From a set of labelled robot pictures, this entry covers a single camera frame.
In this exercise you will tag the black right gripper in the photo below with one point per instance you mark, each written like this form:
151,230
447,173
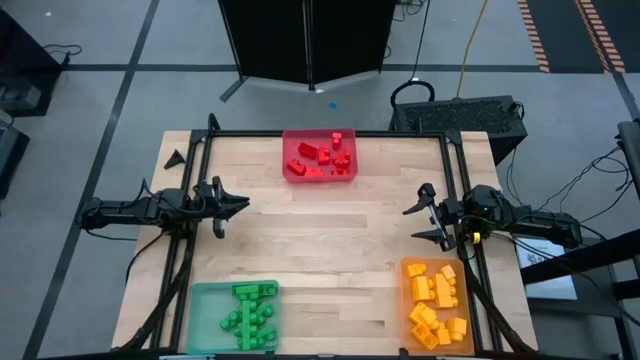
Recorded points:
450,220

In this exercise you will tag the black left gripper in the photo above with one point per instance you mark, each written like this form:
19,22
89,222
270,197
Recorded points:
212,207

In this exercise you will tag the large yellow toy block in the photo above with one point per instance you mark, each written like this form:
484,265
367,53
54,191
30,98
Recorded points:
421,288
443,292
417,314

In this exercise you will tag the red toy block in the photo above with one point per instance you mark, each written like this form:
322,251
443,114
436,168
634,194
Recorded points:
340,172
342,159
307,150
336,140
295,167
324,155
314,172

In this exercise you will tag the long green toy block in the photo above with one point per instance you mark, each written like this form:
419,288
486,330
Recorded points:
246,325
255,289
230,320

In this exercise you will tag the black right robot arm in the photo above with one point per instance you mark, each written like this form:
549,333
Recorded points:
540,222

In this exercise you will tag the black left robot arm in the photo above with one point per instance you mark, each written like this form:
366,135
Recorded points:
125,210

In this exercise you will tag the yellow tape tag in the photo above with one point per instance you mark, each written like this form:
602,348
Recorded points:
476,237

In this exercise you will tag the red translucent plastic bin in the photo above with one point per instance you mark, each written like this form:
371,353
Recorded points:
295,142

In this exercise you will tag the orange translucent plastic bin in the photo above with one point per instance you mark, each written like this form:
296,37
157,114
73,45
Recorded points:
462,300

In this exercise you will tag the black computer case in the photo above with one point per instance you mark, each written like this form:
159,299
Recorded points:
460,117

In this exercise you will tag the teal translucent plastic bin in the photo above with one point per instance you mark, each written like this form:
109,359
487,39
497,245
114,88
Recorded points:
207,320

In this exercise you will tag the white printed paper sheet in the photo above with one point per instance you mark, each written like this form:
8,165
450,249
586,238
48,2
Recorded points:
550,287

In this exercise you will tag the black metal side stand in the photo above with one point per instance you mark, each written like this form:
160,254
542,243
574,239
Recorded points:
600,252

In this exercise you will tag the black equipment panel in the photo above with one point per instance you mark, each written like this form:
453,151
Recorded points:
631,150

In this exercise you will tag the black orange-striped floor mat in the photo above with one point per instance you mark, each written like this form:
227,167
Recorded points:
560,35

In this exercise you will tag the black equipment case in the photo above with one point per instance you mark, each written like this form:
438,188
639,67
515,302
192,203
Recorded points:
12,155

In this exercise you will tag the black desk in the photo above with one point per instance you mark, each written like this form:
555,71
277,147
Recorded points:
25,55

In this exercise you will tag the black triangular bracket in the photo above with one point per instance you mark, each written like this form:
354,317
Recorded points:
176,161

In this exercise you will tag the black metal table frame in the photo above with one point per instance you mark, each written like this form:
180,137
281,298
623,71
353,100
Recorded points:
240,133

